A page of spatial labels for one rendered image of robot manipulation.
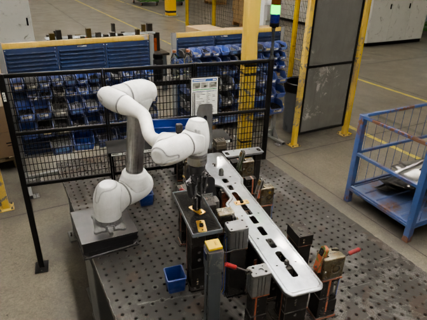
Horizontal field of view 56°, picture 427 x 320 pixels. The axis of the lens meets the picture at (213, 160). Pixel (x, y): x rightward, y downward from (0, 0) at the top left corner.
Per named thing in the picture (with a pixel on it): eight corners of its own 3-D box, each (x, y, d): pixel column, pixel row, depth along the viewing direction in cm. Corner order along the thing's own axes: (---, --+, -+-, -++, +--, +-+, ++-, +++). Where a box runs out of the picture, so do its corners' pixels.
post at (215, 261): (222, 327, 186) (225, 251, 166) (206, 331, 184) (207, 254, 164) (216, 314, 192) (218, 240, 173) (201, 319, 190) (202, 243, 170)
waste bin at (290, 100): (321, 132, 586) (328, 83, 554) (293, 138, 565) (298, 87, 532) (298, 120, 626) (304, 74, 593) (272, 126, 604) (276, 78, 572)
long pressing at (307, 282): (332, 287, 170) (332, 284, 169) (284, 300, 163) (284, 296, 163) (221, 152, 287) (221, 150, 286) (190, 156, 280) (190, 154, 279)
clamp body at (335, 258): (339, 317, 193) (352, 257, 177) (312, 324, 189) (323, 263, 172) (326, 301, 202) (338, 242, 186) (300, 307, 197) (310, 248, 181)
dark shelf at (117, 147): (232, 142, 300) (232, 138, 299) (108, 157, 273) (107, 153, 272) (222, 131, 319) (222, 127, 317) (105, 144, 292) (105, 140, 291)
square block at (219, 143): (225, 185, 303) (226, 141, 287) (215, 186, 301) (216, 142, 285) (221, 180, 310) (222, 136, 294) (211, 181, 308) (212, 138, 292)
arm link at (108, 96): (114, 94, 190) (136, 88, 200) (91, 83, 199) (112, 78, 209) (115, 119, 197) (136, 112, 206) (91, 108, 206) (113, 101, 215)
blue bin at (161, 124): (193, 143, 290) (193, 126, 284) (150, 145, 286) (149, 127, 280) (190, 134, 305) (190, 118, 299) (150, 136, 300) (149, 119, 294)
